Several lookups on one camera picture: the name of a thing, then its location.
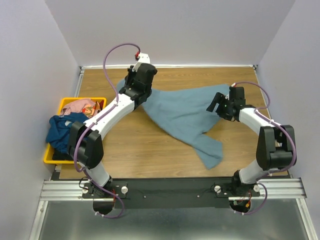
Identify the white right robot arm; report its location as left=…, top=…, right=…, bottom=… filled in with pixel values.
left=206, top=84, right=297, bottom=196

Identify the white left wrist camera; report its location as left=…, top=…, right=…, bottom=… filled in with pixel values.
left=135, top=52, right=151, bottom=66

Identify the dark blue shirt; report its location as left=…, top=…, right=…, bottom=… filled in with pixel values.
left=45, top=112, right=89, bottom=154

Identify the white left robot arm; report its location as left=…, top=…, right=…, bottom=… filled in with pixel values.
left=67, top=63, right=158, bottom=198

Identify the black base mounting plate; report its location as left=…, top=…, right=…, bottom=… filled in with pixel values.
left=82, top=177, right=260, bottom=209

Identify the patterned pink shirt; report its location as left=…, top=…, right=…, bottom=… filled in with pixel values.
left=60, top=98, right=104, bottom=119

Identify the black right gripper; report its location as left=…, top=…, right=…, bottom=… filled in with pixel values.
left=206, top=92, right=233, bottom=121

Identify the yellow plastic bin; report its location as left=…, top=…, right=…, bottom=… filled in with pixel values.
left=43, top=97, right=107, bottom=165

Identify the light blue t shirt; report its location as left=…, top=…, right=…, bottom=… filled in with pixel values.
left=115, top=77, right=231, bottom=171

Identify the aluminium frame rail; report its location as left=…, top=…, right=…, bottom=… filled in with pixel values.
left=40, top=177, right=307, bottom=201

